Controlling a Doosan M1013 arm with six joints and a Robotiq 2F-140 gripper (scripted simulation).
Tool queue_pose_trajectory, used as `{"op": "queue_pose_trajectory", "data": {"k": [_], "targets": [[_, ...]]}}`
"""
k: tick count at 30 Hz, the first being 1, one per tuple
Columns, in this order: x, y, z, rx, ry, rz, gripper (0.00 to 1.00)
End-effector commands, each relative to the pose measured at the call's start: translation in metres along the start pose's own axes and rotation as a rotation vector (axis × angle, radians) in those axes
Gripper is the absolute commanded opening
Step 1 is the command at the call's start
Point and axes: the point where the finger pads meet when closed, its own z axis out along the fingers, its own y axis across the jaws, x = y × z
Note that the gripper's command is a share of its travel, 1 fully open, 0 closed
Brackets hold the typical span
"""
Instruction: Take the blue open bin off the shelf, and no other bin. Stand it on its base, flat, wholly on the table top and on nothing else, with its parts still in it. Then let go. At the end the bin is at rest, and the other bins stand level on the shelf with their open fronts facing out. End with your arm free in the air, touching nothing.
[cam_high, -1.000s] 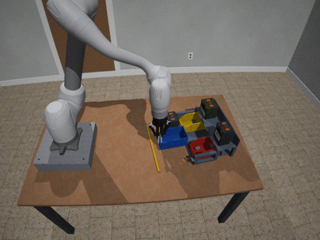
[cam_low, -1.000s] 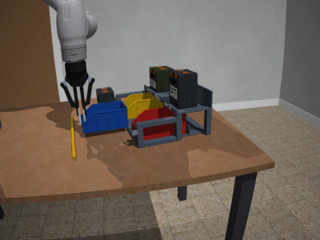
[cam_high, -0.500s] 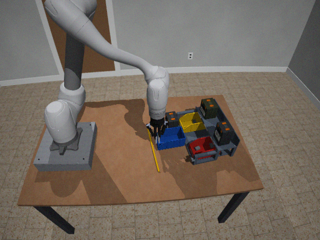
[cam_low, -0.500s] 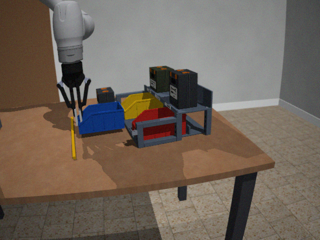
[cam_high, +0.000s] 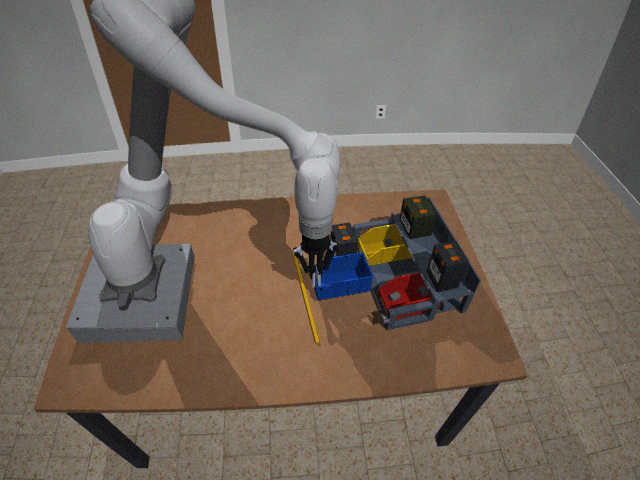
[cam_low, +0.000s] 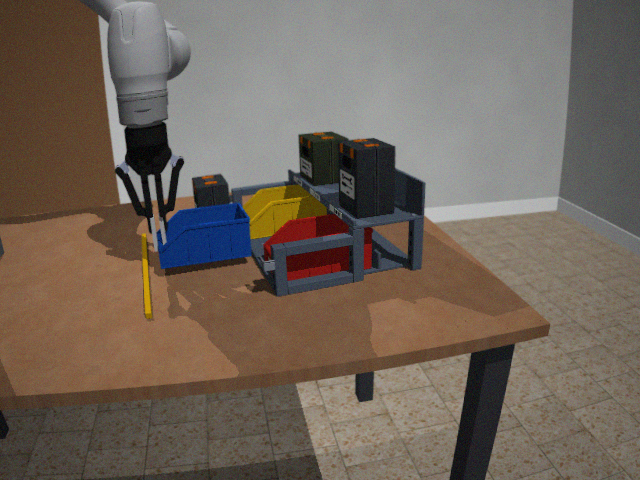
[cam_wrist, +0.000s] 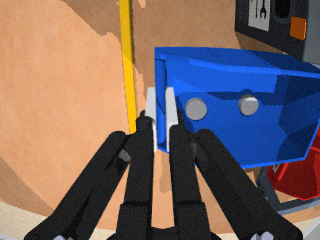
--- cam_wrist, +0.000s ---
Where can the grey metal bin shelf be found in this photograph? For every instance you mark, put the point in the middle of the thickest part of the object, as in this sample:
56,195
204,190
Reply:
284,208

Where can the yellow bar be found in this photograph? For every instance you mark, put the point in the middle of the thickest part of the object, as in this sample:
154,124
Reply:
125,22

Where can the blue bin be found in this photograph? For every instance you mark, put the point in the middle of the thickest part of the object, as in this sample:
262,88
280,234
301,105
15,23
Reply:
285,124

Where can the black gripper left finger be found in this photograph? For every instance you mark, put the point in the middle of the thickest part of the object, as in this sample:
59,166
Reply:
78,213

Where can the red open bin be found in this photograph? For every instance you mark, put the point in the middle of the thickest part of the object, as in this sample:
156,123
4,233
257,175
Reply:
300,179

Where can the grey disc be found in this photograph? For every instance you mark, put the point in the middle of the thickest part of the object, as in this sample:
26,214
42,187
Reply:
248,104
195,108

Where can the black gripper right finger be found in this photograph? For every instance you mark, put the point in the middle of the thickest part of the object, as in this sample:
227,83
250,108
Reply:
247,211

